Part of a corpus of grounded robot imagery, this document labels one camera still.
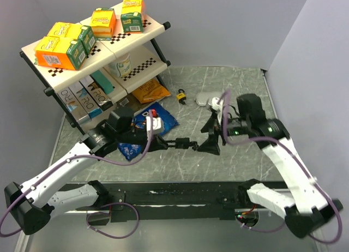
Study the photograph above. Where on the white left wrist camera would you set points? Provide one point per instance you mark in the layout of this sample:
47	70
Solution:
156	123

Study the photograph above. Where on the white ro box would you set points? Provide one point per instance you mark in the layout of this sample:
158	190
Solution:
74	106
84	98

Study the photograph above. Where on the brown snack bag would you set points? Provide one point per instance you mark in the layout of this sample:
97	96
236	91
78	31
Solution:
130	102

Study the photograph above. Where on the white paper cup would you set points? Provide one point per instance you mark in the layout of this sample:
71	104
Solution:
120	67

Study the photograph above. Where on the black padlock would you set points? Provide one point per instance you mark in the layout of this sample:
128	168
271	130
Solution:
182	143

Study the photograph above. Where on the grey silver sponge pad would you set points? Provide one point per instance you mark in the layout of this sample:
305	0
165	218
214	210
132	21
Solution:
202	97

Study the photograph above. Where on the middle white RO box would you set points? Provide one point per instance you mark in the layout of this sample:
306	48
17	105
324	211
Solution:
84	98

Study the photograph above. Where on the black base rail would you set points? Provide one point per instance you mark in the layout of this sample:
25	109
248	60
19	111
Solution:
176	200

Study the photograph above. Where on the yellow honey dijon chip bag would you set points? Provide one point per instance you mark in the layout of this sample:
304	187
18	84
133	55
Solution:
150	91

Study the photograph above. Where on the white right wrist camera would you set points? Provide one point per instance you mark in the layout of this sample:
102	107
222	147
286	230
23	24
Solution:
217	105

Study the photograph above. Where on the green yellow sponge box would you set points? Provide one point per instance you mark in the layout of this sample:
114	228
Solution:
132	16

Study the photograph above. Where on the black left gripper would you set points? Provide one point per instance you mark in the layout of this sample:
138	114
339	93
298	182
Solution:
157	143

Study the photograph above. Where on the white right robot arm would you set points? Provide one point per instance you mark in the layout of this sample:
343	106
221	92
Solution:
308	207

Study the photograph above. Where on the orange yellow sponge pack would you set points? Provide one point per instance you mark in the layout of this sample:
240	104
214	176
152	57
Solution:
103	22

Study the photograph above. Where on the teal box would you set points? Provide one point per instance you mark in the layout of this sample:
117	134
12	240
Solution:
102	81

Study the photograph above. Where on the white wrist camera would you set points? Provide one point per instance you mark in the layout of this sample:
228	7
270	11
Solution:
156	123
217	105

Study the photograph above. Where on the front orange sponge box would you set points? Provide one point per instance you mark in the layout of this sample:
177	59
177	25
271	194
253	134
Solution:
64	53

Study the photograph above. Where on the left white RO box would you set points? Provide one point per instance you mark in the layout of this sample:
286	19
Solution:
74	106

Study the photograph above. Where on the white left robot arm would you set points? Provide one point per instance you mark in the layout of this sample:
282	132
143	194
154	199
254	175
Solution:
36	201

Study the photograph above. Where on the yellow padlock with key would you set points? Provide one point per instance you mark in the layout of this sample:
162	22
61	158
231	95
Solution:
181	96

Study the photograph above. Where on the beige two-tier shelf rack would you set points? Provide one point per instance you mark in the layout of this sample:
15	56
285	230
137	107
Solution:
147	63

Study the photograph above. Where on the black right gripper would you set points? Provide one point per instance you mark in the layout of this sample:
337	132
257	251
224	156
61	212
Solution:
211	145

